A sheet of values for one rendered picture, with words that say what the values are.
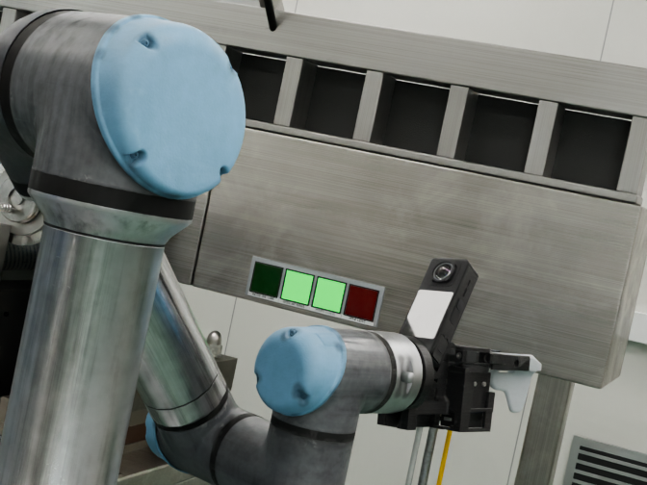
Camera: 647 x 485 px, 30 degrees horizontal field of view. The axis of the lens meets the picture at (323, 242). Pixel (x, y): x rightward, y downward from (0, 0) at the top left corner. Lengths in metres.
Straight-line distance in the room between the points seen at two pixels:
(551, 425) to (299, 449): 1.17
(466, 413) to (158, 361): 0.30
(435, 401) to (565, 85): 0.95
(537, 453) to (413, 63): 0.71
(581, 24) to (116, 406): 3.69
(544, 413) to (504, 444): 2.26
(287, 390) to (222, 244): 1.17
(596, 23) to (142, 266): 3.66
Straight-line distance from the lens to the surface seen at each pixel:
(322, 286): 2.08
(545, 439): 2.17
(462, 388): 1.16
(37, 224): 1.95
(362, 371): 1.04
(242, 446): 1.08
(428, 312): 1.16
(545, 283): 1.99
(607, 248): 1.97
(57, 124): 0.82
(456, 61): 2.05
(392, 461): 4.54
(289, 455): 1.04
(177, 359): 1.06
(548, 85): 2.01
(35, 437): 0.85
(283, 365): 1.01
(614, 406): 4.34
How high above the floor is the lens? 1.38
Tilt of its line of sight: 3 degrees down
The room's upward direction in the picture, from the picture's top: 12 degrees clockwise
